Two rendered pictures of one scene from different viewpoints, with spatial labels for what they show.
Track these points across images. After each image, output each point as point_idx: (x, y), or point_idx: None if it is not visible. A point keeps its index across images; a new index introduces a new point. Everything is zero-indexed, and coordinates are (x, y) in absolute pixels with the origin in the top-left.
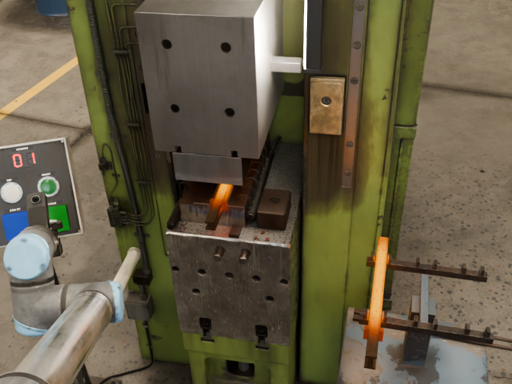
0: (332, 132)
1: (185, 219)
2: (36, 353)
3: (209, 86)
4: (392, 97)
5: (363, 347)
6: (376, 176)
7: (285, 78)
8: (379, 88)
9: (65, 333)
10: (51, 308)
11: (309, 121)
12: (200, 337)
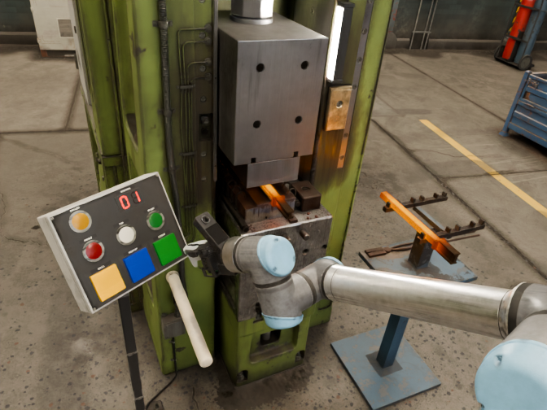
0: (340, 128)
1: (248, 221)
2: (459, 286)
3: (286, 100)
4: (374, 95)
5: (390, 270)
6: (357, 155)
7: None
8: (367, 89)
9: (422, 276)
10: (305, 293)
11: (326, 122)
12: (252, 320)
